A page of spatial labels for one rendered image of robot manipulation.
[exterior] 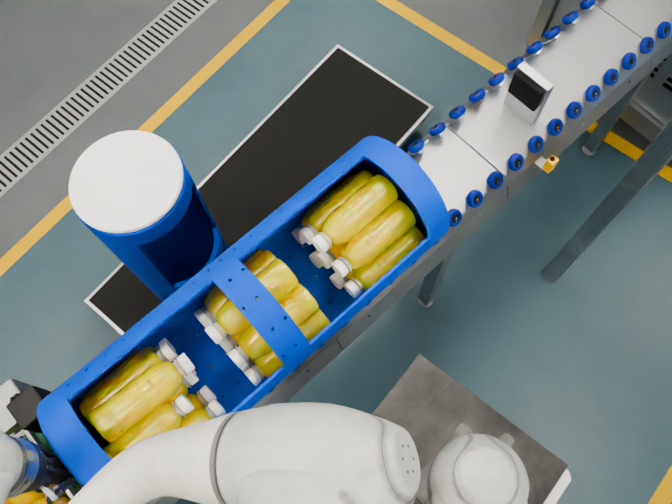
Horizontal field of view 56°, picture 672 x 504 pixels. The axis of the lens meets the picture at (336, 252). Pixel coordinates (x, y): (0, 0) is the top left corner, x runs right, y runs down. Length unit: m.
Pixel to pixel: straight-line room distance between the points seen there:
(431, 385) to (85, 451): 0.69
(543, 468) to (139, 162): 1.14
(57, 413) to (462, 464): 0.72
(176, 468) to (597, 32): 1.67
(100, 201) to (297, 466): 1.13
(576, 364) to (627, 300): 0.34
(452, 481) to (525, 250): 1.65
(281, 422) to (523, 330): 1.99
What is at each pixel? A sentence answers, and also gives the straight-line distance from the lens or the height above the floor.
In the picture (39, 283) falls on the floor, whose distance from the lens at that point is 2.80.
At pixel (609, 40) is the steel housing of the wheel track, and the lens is 2.00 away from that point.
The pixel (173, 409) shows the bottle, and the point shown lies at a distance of 1.30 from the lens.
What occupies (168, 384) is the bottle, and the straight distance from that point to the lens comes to 1.26.
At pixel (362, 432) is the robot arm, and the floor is 1.81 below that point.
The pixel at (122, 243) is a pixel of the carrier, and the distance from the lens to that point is 1.61.
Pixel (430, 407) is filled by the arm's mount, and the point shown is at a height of 1.01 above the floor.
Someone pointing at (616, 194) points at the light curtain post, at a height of 0.73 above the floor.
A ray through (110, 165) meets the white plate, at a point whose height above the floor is 1.04.
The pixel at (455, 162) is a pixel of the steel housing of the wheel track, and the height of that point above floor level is 0.93.
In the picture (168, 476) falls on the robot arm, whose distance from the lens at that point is 0.70.
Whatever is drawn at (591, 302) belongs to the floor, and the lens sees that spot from 2.64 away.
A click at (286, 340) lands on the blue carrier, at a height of 1.18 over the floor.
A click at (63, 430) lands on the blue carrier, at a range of 1.26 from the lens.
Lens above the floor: 2.37
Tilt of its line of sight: 69 degrees down
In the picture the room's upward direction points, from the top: 4 degrees counter-clockwise
